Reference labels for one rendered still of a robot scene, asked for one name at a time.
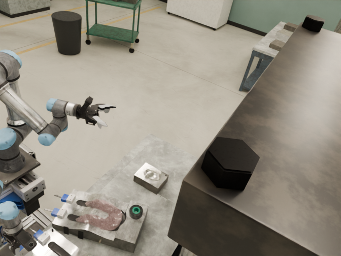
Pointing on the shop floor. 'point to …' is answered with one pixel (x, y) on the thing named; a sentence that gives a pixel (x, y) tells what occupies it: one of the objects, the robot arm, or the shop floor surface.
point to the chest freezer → (202, 10)
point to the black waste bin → (67, 32)
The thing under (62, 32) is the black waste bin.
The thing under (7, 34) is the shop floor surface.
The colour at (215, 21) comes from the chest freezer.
